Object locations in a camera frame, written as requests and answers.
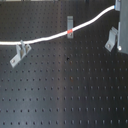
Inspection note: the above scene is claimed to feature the middle grey cable clip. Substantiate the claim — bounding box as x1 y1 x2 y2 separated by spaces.
67 16 73 39

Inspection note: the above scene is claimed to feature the right grey cable clip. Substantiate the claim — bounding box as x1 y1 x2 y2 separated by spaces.
105 27 118 52

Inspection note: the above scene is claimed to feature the grey cable clip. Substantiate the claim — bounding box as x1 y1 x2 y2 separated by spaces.
10 41 31 67
105 27 118 52
67 16 73 39

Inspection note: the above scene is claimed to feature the left grey cable clip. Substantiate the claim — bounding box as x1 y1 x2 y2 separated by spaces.
10 41 31 67

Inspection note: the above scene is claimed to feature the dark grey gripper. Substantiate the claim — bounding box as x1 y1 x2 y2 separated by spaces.
115 0 128 54

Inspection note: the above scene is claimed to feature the white cable with red mark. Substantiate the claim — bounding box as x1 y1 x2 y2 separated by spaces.
0 4 118 46

